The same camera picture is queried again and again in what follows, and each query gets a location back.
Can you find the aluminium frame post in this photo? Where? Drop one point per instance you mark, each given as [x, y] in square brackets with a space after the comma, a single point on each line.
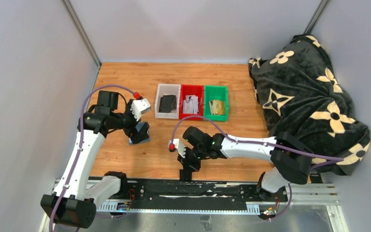
[316, 16]
[81, 31]

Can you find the red plastic bin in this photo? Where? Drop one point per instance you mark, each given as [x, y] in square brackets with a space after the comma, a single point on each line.
[197, 90]

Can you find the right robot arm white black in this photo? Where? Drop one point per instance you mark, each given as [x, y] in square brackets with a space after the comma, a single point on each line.
[285, 152]

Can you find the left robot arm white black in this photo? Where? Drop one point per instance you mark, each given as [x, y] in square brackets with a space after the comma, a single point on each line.
[71, 203]

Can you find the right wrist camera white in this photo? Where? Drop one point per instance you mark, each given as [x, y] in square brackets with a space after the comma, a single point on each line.
[176, 145]

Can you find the green plastic bin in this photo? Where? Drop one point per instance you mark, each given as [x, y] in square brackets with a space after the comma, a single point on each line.
[212, 92]

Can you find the blue card holder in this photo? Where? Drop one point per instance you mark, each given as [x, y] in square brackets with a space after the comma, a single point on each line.
[139, 139]

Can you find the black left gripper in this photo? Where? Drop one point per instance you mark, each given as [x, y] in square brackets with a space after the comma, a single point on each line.
[136, 136]

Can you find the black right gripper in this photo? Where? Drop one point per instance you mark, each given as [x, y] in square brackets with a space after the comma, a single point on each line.
[188, 166]

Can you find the black floral blanket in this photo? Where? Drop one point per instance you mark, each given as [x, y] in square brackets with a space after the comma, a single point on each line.
[299, 93]

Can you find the right aluminium frame post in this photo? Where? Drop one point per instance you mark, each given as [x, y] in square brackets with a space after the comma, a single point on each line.
[316, 16]

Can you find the white plastic bin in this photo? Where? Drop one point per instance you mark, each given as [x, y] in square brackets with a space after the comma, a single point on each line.
[167, 89]

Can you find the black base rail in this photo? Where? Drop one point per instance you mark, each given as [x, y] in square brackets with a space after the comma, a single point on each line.
[197, 197]

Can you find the left aluminium frame post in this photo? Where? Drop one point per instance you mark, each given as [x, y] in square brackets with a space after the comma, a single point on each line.
[81, 31]

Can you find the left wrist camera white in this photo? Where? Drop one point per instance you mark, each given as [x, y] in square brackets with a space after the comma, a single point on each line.
[140, 107]

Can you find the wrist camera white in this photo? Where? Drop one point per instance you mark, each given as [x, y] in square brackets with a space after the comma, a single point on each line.
[176, 145]
[140, 107]

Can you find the white cards stack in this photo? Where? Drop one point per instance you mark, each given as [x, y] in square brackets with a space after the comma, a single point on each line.
[191, 105]

